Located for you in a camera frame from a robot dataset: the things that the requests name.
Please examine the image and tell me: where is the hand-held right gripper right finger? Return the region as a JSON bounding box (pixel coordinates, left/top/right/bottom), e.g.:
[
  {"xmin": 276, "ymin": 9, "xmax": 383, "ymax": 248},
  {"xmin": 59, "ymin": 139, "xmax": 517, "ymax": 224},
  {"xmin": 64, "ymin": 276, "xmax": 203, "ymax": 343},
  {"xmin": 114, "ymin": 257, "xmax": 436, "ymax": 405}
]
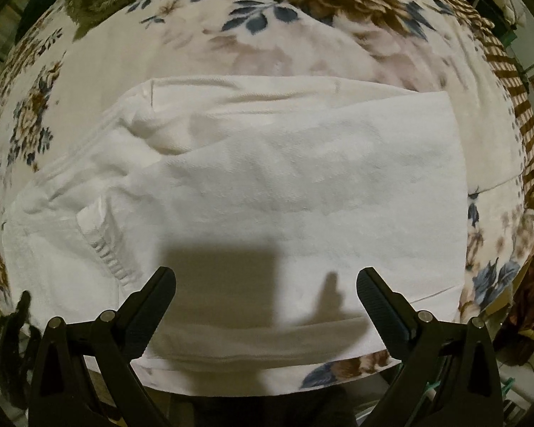
[{"xmin": 357, "ymin": 267, "xmax": 503, "ymax": 427}]

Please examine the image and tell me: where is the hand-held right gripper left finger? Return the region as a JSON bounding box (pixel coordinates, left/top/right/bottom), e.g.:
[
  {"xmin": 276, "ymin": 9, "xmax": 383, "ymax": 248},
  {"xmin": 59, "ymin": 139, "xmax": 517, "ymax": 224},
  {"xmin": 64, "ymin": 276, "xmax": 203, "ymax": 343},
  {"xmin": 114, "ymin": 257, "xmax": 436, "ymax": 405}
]
[{"xmin": 28, "ymin": 266, "xmax": 177, "ymax": 427}]

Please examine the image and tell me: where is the white towel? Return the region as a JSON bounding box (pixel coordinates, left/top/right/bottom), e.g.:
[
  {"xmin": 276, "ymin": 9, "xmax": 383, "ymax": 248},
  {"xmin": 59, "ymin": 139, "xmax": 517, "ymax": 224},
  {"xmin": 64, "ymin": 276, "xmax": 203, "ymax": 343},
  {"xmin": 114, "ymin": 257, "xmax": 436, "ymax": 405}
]
[{"xmin": 2, "ymin": 77, "xmax": 469, "ymax": 371}]

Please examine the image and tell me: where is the dark red cloth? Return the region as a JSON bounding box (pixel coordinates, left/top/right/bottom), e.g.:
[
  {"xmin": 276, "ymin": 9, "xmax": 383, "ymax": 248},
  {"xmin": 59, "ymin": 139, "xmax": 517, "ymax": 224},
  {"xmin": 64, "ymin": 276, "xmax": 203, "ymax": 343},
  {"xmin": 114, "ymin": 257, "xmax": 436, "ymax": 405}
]
[{"xmin": 494, "ymin": 255, "xmax": 534, "ymax": 368}]

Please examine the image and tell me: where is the floral printed blanket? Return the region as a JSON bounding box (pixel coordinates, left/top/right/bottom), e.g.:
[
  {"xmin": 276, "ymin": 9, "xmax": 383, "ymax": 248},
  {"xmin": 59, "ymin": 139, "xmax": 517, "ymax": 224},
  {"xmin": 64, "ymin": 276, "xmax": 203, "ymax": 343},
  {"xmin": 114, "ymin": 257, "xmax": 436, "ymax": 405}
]
[{"xmin": 0, "ymin": 0, "xmax": 534, "ymax": 399}]

